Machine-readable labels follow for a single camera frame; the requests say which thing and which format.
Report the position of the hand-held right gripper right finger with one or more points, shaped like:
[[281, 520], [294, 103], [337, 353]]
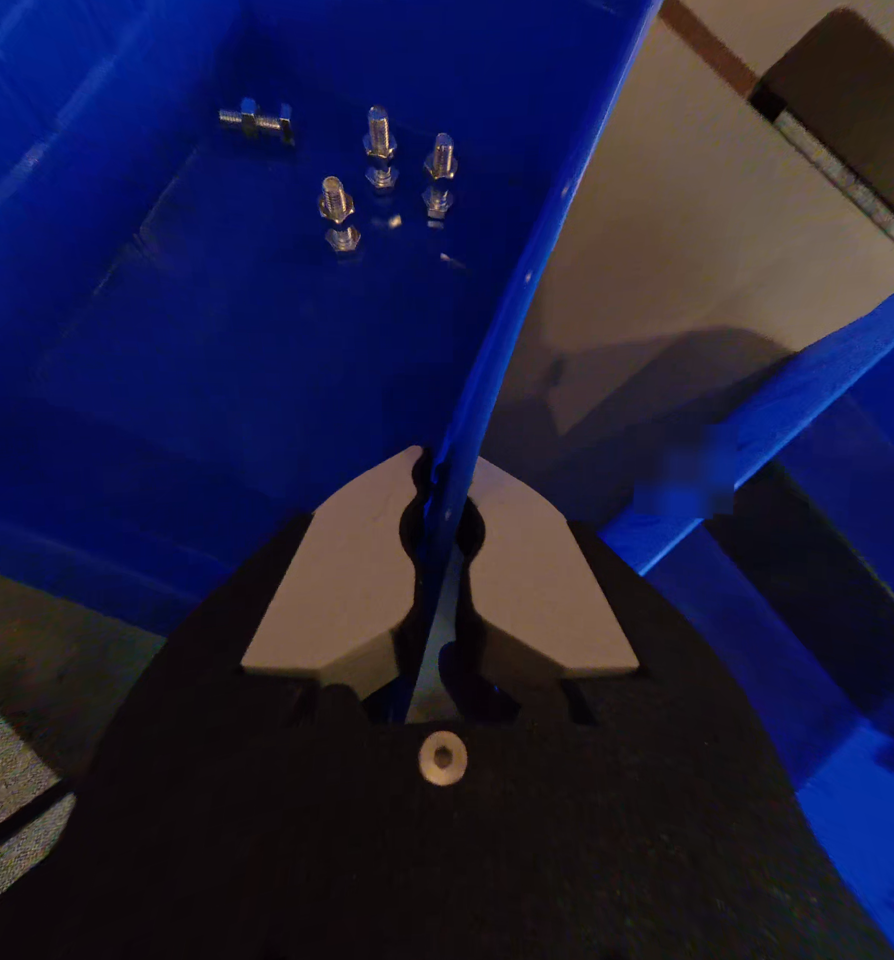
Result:
[[544, 592]]

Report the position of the steel hex bolt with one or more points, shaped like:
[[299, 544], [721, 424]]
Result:
[[333, 193], [441, 152], [378, 127], [229, 118]]

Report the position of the blue divided plastic bin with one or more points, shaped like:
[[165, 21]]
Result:
[[829, 360]]

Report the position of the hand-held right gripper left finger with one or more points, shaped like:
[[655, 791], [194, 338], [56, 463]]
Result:
[[334, 585]]

